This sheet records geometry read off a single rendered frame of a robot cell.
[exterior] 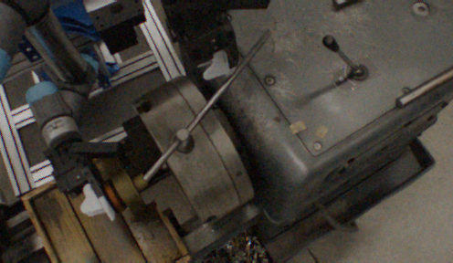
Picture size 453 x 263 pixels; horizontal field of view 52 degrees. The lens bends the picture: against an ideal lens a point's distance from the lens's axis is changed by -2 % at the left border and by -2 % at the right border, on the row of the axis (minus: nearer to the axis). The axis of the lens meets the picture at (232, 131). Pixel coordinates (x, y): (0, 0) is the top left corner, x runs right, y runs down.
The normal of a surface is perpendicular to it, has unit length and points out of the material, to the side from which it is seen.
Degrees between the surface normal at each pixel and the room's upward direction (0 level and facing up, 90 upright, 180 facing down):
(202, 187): 45
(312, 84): 0
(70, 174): 0
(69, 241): 0
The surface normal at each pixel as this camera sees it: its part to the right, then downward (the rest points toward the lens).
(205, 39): 0.51, 0.69
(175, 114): -0.11, -0.48
